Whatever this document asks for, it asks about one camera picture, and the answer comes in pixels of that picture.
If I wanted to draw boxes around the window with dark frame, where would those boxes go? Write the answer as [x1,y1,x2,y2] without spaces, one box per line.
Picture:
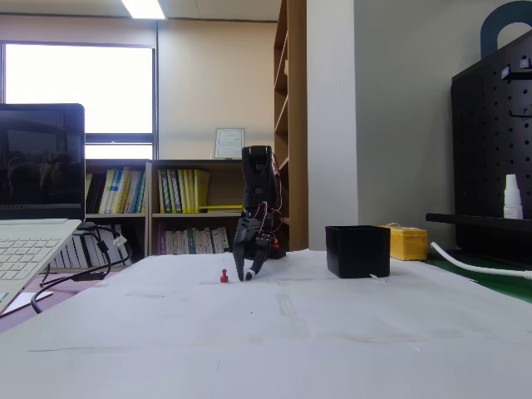
[0,40,158,161]

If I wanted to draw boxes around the tall wooden bookshelf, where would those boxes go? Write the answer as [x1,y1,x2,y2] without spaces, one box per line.
[273,0,308,252]

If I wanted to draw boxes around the thick yellow book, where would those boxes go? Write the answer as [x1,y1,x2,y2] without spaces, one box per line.
[194,169,211,214]

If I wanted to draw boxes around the black square container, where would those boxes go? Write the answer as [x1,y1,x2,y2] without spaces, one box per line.
[324,224,392,279]

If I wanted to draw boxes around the white power cable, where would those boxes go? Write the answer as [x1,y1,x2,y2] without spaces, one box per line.
[430,241,532,280]

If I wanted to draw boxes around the framed white certificate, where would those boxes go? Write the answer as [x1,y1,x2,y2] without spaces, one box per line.
[214,127,246,160]

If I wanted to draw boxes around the thick black cable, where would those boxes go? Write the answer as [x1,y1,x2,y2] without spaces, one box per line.
[31,224,112,315]

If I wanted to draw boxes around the yellow cardboard box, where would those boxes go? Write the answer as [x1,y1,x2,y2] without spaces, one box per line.
[380,223,429,262]

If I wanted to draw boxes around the red white servo wire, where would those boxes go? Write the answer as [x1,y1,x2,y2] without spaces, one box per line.
[252,201,269,229]

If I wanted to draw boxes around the rectangular ceiling light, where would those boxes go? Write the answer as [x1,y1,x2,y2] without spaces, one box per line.
[120,0,167,20]

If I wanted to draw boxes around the black cable white connector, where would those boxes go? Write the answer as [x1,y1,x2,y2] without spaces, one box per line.
[39,224,134,288]

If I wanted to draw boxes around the black pegboard stand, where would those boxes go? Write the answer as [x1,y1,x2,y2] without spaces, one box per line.
[426,27,532,261]

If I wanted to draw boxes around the small white dropper bottle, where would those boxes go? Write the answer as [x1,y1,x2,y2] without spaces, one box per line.
[502,174,524,220]

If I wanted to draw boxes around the yellow green book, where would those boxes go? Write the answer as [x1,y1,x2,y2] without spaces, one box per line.
[157,169,167,214]

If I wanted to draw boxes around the white laptop dark screen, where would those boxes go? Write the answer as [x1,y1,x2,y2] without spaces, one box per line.
[0,102,86,317]

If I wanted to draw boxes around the white card sheet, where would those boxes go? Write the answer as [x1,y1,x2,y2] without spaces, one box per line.
[3,291,55,313]

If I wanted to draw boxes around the dark teal arch panel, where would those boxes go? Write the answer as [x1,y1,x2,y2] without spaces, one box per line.
[480,0,532,59]

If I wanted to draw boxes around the black book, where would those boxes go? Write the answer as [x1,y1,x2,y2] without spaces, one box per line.
[88,172,107,214]

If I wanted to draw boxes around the white taped paper cover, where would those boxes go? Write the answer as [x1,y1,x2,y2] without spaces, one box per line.
[0,248,532,399]

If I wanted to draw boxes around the low wooden bookshelf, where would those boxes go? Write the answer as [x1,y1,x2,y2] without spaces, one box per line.
[85,159,246,259]

